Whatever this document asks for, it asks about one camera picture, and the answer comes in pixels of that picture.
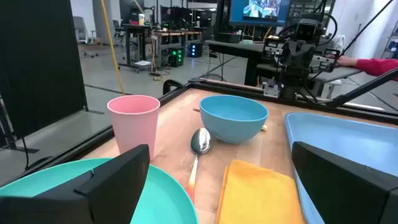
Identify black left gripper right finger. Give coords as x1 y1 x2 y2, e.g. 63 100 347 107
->
291 141 398 224

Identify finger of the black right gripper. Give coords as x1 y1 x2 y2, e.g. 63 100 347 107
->
297 43 313 68
281 42 299 68

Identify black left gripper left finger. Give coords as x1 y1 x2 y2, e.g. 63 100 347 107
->
0 144 151 224

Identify teal plastic plate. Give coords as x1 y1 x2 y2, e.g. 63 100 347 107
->
0 157 200 224

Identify pink plastic cup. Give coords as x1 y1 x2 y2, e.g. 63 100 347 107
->
106 95 161 161

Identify blue plastic bowl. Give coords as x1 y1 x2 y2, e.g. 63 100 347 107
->
199 95 269 145

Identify orange cloth napkin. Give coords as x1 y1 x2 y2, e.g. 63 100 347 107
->
215 159 307 224

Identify metal spoon orange handle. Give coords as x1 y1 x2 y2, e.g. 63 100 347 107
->
185 127 212 203

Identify person's forearm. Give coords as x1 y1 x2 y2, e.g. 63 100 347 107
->
354 57 398 78

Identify light blue plastic tray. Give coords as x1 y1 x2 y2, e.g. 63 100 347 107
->
284 111 398 224

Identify person's hand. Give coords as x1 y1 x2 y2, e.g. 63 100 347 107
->
337 55 358 68

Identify grey keyboard desk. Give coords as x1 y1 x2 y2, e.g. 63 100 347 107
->
256 63 363 84

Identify large blue-lit monitor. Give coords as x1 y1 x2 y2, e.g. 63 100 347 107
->
229 0 292 27

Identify dark grey monitor desk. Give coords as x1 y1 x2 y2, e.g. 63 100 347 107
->
205 39 265 86

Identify black monitor stand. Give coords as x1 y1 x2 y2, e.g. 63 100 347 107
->
213 0 243 44

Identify computer tower blue lights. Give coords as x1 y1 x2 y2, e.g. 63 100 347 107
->
188 42 203 58

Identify computer tower green lights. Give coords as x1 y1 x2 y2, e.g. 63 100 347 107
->
167 46 186 68

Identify wooden top desk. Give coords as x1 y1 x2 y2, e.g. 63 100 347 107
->
152 29 203 68

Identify black curtain partition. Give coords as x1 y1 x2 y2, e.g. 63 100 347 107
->
0 0 88 139

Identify black rolling table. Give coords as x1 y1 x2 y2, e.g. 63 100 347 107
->
119 23 153 73

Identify grey office chair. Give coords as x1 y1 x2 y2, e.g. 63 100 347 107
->
73 16 97 44

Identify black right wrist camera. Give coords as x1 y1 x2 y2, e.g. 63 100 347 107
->
294 18 318 43

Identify yellow hanging cable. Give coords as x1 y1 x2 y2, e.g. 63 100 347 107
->
99 0 125 95

